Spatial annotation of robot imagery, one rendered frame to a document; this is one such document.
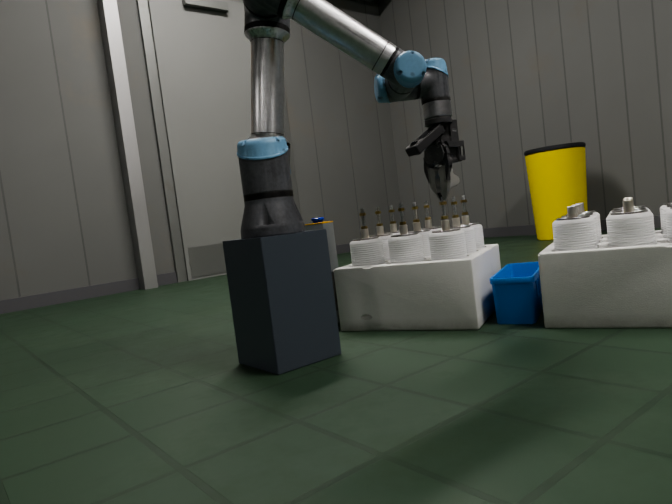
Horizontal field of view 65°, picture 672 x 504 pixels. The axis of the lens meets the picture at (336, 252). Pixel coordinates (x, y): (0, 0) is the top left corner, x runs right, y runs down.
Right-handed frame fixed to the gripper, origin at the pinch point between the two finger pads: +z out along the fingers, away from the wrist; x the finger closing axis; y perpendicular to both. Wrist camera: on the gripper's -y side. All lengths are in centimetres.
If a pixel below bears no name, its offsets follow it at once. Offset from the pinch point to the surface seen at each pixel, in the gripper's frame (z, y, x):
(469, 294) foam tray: 25.6, -2.9, -9.2
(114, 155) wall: -58, -26, 278
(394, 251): 13.4, -10.1, 9.5
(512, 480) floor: 35, -54, -62
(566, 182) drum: -2, 214, 104
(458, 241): 12.4, 0.0, -4.7
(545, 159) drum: -19, 207, 112
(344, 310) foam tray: 28.6, -20.8, 21.4
